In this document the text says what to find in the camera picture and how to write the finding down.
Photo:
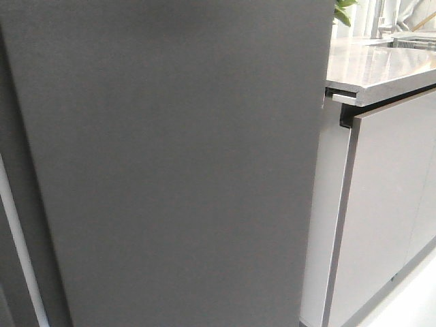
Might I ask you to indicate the grey kitchen counter cabinet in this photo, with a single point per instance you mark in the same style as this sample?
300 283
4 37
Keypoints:
373 209

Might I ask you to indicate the green potted plant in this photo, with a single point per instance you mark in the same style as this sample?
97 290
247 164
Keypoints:
344 21

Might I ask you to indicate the silver sink faucet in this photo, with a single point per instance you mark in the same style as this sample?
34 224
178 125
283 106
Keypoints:
384 19

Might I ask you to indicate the steel kitchen sink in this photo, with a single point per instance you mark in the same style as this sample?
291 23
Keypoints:
417 41

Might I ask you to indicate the wooden folding rack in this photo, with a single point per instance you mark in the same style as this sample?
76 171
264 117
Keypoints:
424 21

